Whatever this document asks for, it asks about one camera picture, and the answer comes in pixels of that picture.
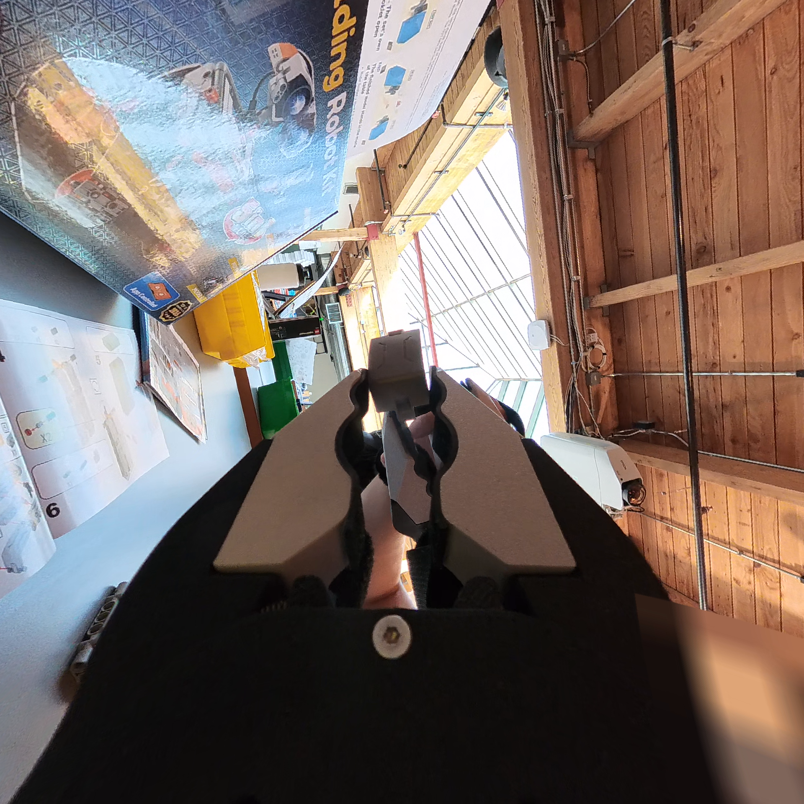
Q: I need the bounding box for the white instruction booklet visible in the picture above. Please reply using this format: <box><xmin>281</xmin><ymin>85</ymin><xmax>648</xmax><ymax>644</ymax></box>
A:
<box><xmin>0</xmin><ymin>298</ymin><xmax>170</xmax><ymax>598</ymax></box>

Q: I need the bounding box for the black thin pole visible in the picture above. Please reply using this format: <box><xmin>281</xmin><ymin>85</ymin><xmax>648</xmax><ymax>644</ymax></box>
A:
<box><xmin>658</xmin><ymin>0</ymin><xmax>712</xmax><ymax>611</ymax></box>

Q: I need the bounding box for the grey perforated beam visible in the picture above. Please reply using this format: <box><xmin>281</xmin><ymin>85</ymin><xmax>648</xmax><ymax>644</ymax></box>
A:
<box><xmin>68</xmin><ymin>581</ymin><xmax>131</xmax><ymax>680</ymax></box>

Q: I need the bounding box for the white printed instruction sheet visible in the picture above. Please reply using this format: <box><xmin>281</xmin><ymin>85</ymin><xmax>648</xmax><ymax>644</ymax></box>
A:
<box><xmin>344</xmin><ymin>0</ymin><xmax>492</xmax><ymax>157</ymax></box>

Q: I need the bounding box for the long black carton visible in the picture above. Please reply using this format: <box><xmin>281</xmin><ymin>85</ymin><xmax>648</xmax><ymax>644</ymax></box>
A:
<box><xmin>267</xmin><ymin>316</ymin><xmax>329</xmax><ymax>344</ymax></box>

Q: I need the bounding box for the blue robot kit box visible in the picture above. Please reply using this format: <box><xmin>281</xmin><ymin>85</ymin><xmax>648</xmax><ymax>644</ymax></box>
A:
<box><xmin>0</xmin><ymin>0</ymin><xmax>371</xmax><ymax>324</ymax></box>

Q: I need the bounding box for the white security camera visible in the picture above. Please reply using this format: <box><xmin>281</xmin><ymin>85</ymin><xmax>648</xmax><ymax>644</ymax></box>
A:
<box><xmin>539</xmin><ymin>432</ymin><xmax>647</xmax><ymax>515</ymax></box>

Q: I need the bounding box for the grey curved building panel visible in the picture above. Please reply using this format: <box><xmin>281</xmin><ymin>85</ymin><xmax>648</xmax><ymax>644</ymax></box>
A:
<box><xmin>367</xmin><ymin>328</ymin><xmax>441</xmax><ymax>542</ymax></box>

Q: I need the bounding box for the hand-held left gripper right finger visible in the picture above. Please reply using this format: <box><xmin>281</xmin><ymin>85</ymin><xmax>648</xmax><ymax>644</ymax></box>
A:
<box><xmin>429</xmin><ymin>367</ymin><xmax>577</xmax><ymax>609</ymax></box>

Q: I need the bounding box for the yellow parts bin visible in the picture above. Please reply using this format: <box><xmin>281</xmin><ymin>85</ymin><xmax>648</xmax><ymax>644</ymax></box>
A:
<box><xmin>191</xmin><ymin>270</ymin><xmax>277</xmax><ymax>369</ymax></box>

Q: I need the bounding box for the skylight window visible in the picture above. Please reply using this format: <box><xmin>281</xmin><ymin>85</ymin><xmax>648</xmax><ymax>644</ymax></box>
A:
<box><xmin>396</xmin><ymin>126</ymin><xmax>546</xmax><ymax>441</ymax></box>

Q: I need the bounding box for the red pipe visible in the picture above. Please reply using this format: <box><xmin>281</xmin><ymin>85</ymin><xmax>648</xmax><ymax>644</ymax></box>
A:
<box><xmin>411</xmin><ymin>231</ymin><xmax>438</xmax><ymax>368</ymax></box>

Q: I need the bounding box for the green bin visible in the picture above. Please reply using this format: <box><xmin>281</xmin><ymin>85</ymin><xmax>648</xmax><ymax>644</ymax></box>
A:
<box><xmin>258</xmin><ymin>342</ymin><xmax>302</xmax><ymax>441</ymax></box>

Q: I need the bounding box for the small illustrated leaflet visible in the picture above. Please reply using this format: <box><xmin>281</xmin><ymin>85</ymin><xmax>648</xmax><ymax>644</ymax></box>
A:
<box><xmin>139</xmin><ymin>307</ymin><xmax>209</xmax><ymax>443</ymax></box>

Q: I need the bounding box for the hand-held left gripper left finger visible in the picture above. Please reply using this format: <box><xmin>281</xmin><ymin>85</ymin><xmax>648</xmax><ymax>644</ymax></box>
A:
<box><xmin>212</xmin><ymin>369</ymin><xmax>371</xmax><ymax>607</ymax></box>

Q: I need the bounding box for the person's right forearm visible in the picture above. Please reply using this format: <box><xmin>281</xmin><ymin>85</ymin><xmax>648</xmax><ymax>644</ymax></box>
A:
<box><xmin>363</xmin><ymin>477</ymin><xmax>418</xmax><ymax>610</ymax></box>

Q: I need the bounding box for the grey desk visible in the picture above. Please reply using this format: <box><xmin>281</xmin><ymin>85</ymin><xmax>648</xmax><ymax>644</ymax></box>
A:
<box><xmin>0</xmin><ymin>214</ymin><xmax>353</xmax><ymax>799</ymax></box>

